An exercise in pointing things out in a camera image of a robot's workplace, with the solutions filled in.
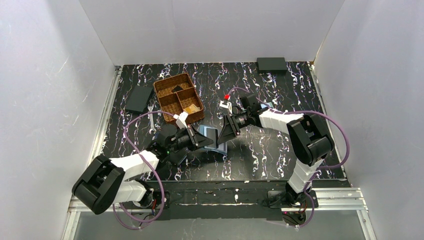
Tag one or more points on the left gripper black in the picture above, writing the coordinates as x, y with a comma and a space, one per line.
192, 138

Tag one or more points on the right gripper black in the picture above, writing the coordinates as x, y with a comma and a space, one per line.
235, 125

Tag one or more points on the blue card holder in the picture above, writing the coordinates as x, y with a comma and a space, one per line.
213, 134

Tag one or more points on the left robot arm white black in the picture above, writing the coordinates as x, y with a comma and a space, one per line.
107, 181

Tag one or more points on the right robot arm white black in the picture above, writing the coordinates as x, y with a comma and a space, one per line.
310, 139

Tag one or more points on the teal open card holder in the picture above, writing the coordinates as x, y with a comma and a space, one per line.
266, 106

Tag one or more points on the black card in basket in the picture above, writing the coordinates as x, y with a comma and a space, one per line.
177, 89

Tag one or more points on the tan item in basket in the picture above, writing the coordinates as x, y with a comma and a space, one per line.
191, 109

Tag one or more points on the silver wrench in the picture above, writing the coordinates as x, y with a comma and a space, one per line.
152, 129

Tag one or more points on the brown wicker divided basket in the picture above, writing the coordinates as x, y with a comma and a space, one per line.
175, 102

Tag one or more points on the black box left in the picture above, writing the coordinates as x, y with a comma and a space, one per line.
138, 100

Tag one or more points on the black box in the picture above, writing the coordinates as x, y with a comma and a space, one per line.
138, 100
271, 65

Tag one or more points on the black box back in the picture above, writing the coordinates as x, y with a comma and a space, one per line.
271, 65

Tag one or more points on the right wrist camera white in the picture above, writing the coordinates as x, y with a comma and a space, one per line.
226, 104

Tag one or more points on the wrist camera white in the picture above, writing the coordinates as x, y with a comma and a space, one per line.
180, 120
226, 104

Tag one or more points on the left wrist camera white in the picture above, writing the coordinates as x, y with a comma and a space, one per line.
180, 120

